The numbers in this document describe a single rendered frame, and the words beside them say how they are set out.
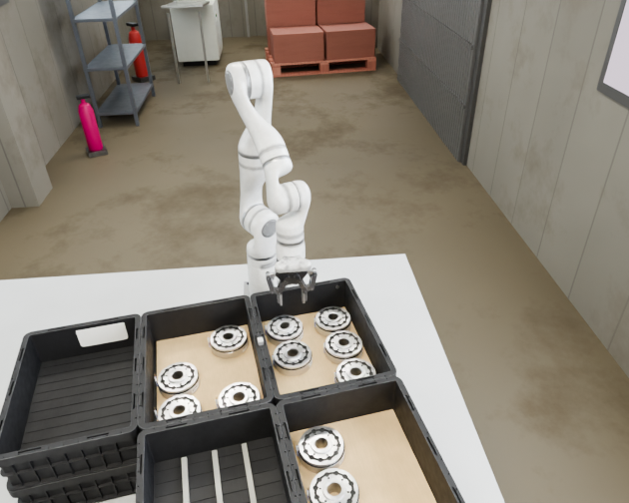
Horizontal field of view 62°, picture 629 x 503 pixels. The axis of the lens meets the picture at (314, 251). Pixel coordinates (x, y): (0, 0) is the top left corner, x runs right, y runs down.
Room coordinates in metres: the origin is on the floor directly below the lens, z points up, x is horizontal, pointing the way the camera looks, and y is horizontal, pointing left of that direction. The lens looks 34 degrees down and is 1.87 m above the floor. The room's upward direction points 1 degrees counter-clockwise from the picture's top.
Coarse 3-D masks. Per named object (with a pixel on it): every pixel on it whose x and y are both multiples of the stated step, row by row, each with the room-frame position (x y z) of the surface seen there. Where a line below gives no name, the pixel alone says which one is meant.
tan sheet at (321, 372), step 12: (312, 312) 1.20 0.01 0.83; (264, 324) 1.15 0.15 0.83; (312, 324) 1.15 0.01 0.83; (312, 336) 1.10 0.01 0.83; (324, 336) 1.10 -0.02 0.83; (312, 348) 1.05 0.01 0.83; (324, 360) 1.00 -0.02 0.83; (276, 372) 0.96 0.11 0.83; (312, 372) 0.96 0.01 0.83; (324, 372) 0.96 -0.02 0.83; (288, 384) 0.92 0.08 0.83; (300, 384) 0.92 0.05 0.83; (312, 384) 0.92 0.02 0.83; (324, 384) 0.92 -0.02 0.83
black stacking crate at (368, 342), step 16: (320, 288) 1.21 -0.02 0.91; (336, 288) 1.22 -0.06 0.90; (272, 304) 1.18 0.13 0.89; (288, 304) 1.19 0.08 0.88; (304, 304) 1.20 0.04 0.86; (320, 304) 1.21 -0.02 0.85; (336, 304) 1.22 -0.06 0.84; (352, 304) 1.16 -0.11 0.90; (352, 320) 1.15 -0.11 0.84; (368, 336) 1.02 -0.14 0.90; (368, 352) 1.01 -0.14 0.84; (384, 368) 0.90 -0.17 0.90
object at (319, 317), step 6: (330, 306) 1.19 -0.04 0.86; (336, 306) 1.19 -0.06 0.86; (318, 312) 1.16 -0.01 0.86; (324, 312) 1.16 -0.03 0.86; (342, 312) 1.16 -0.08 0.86; (318, 318) 1.14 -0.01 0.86; (342, 318) 1.13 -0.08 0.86; (348, 318) 1.13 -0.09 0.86; (318, 324) 1.11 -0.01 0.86; (324, 324) 1.11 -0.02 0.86; (330, 324) 1.11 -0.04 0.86; (336, 324) 1.11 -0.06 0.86; (342, 324) 1.11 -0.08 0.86; (330, 330) 1.09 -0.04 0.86
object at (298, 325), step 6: (276, 318) 1.14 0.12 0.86; (282, 318) 1.14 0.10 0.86; (288, 318) 1.14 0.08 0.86; (294, 318) 1.14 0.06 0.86; (270, 324) 1.12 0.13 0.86; (276, 324) 1.12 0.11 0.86; (294, 324) 1.11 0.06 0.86; (300, 324) 1.11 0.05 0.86; (270, 330) 1.10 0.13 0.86; (276, 330) 1.09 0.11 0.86; (294, 330) 1.09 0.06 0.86; (300, 330) 1.09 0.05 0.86; (276, 336) 1.07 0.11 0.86; (282, 336) 1.07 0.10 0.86; (288, 336) 1.07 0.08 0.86; (294, 336) 1.07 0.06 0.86
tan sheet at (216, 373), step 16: (192, 336) 1.11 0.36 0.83; (160, 352) 1.05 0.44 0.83; (176, 352) 1.05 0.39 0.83; (192, 352) 1.05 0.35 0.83; (208, 352) 1.04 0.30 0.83; (160, 368) 0.99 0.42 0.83; (208, 368) 0.98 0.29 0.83; (224, 368) 0.98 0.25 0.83; (240, 368) 0.98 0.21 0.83; (256, 368) 0.98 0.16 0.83; (208, 384) 0.93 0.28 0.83; (224, 384) 0.93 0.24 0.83; (256, 384) 0.92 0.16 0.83; (160, 400) 0.88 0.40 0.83; (208, 400) 0.88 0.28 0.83
